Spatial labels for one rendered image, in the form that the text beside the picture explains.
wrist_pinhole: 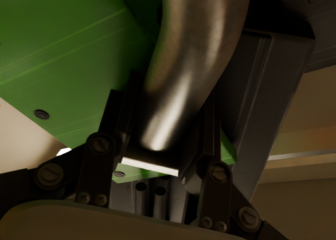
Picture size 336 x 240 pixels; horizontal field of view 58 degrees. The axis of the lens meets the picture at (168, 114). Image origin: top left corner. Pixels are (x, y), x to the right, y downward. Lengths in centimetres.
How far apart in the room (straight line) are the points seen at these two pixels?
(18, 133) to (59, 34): 669
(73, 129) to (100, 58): 8
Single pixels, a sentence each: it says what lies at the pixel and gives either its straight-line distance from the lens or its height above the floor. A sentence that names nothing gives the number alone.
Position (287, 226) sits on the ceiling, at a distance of 428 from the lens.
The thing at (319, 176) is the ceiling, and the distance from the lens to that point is 461.
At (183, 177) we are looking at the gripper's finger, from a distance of 15.
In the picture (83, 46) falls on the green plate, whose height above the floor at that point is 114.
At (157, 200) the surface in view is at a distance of 26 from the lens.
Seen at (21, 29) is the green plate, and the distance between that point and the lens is 17.
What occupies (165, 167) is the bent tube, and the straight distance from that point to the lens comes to 16.
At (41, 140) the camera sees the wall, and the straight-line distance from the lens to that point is 714.
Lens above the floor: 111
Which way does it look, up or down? 28 degrees up
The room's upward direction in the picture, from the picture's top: 150 degrees clockwise
